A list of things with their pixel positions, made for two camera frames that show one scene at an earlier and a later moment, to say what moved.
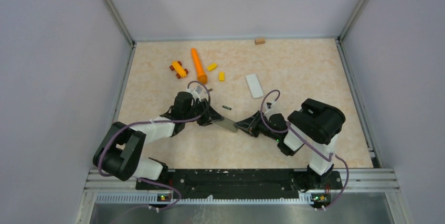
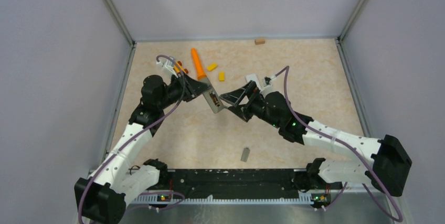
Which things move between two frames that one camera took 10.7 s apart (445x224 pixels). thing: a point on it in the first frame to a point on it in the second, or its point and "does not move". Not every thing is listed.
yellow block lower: [221, 76] does not move
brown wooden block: [259, 41] does not move
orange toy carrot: [202, 76] does not move
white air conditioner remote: [227, 124] to [214, 100]
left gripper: [209, 116] to [193, 88]
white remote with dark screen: [254, 85] does not move
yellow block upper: [212, 66] does not move
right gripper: [252, 122] to [236, 97]
